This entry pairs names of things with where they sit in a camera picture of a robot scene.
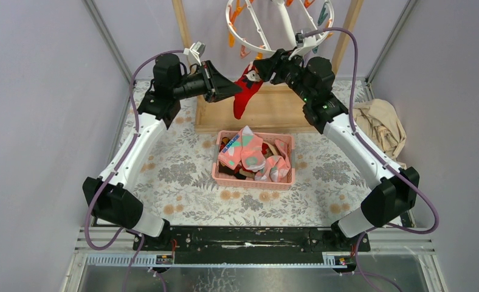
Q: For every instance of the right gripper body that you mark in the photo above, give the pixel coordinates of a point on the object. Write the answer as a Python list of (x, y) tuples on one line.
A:
[(289, 72)]

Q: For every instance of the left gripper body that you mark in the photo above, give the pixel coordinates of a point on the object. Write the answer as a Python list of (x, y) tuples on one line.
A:
[(200, 83)]

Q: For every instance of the wooden hanger stand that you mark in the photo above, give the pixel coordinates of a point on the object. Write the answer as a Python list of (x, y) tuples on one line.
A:
[(275, 108)]

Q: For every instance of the red sock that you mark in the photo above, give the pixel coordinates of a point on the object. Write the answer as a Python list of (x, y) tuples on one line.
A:
[(250, 83), (266, 150)]

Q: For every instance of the brown argyle sock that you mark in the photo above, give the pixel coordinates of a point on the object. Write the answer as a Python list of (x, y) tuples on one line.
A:
[(239, 172)]

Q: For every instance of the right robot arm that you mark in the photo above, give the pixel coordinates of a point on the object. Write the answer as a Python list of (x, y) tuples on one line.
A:
[(391, 194)]

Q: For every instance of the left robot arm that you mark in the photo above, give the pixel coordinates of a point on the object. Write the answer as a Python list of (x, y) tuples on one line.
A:
[(109, 196)]

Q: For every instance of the white round clip hanger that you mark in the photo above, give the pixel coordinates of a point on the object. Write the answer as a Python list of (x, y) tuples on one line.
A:
[(259, 28)]

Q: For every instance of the beige crumpled cloth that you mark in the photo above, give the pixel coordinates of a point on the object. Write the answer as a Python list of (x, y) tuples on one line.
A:
[(378, 119)]

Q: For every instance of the floral table mat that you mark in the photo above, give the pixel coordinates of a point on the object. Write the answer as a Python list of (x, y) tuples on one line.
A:
[(175, 183)]

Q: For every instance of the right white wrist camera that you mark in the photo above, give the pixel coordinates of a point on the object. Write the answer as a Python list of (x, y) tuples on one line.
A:
[(304, 44)]

